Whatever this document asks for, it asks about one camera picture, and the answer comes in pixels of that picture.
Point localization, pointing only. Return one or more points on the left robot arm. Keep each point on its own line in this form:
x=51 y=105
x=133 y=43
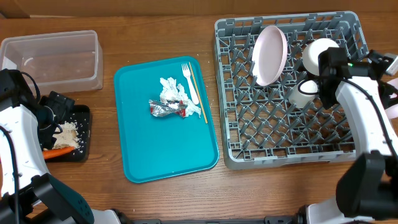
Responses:
x=29 y=193

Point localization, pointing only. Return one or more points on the rice and peanut shells pile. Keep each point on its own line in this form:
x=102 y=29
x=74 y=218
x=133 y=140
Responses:
x=69 y=136

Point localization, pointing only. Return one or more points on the silver red snack wrapper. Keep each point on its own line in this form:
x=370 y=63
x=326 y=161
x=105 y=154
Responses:
x=162 y=109

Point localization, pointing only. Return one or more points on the white plastic fork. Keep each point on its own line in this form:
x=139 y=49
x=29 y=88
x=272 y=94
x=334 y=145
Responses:
x=187 y=74

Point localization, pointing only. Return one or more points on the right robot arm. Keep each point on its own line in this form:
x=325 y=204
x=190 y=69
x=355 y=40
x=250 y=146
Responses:
x=368 y=189

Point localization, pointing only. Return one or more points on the orange carrot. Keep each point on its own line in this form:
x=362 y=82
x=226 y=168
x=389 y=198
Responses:
x=53 y=153

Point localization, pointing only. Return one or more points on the white paper cup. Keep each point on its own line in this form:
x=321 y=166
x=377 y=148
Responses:
x=303 y=92

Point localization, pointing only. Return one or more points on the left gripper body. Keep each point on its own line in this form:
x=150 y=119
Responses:
x=51 y=116

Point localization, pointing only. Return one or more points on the white round plate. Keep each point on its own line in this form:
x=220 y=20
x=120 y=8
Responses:
x=269 y=55

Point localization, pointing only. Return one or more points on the clear plastic bin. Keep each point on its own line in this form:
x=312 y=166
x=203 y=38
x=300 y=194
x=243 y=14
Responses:
x=64 y=62

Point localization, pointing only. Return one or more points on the teal serving tray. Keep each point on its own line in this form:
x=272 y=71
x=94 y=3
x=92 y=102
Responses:
x=156 y=148

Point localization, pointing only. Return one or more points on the white bowl with few peanuts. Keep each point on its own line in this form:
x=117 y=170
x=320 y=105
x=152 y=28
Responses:
x=390 y=103

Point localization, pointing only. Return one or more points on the grey dishwasher rack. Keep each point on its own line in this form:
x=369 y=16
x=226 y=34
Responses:
x=260 y=127

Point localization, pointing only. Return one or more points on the wooden chopstick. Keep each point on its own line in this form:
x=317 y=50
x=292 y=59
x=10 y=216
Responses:
x=198 y=93

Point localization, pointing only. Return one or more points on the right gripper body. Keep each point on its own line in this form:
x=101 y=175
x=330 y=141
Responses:
x=385 y=89

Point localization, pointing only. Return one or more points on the white tissue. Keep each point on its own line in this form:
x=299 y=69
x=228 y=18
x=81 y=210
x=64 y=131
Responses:
x=175 y=92

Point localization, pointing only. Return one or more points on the white bowl with rice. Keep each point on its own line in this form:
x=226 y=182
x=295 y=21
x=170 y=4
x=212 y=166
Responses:
x=312 y=51

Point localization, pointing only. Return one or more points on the black plastic tray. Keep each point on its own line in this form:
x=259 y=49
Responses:
x=82 y=116

